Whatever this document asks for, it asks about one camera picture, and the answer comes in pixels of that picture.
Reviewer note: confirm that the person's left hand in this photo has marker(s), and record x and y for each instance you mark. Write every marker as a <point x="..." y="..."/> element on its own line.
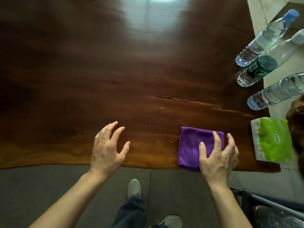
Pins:
<point x="105" y="156"/>

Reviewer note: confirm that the person's right hand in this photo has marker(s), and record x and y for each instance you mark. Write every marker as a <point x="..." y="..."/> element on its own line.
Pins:
<point x="218" y="166"/>

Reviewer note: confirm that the purple microfibre cloth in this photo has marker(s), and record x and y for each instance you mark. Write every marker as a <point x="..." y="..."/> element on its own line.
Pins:
<point x="190" y="149"/>

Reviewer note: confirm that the green tissue pack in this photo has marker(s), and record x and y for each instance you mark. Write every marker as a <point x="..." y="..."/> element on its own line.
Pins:
<point x="273" y="140"/>

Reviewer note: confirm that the blue-capped clear water bottle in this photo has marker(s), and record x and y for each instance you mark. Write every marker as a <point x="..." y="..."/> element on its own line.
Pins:
<point x="263" y="39"/>
<point x="275" y="92"/>

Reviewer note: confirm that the green-label white-capped water bottle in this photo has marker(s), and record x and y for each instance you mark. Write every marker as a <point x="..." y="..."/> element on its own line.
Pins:
<point x="261" y="67"/>

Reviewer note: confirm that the person's left forearm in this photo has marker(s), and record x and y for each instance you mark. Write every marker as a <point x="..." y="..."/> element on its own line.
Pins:
<point x="71" y="204"/>

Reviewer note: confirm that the person's left shoe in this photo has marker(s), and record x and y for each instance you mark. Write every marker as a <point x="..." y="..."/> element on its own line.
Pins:
<point x="134" y="187"/>

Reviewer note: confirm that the person's shoe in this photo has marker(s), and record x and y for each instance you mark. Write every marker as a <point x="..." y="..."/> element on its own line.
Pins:
<point x="134" y="187"/>
<point x="171" y="222"/>

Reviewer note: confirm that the person's dark trousers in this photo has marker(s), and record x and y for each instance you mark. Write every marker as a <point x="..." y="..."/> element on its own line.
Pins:
<point x="130" y="213"/>

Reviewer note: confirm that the grey cleaning cart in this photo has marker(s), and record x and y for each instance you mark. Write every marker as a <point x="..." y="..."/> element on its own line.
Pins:
<point x="273" y="211"/>

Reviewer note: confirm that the person's right shoe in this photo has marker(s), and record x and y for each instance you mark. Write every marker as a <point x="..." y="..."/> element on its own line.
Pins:
<point x="171" y="222"/>

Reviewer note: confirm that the glossy root stump table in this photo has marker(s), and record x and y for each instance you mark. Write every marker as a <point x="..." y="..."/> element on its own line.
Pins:
<point x="298" y="121"/>

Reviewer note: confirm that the dark wooden table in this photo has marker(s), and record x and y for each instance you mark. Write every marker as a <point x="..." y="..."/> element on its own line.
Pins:
<point x="71" y="68"/>

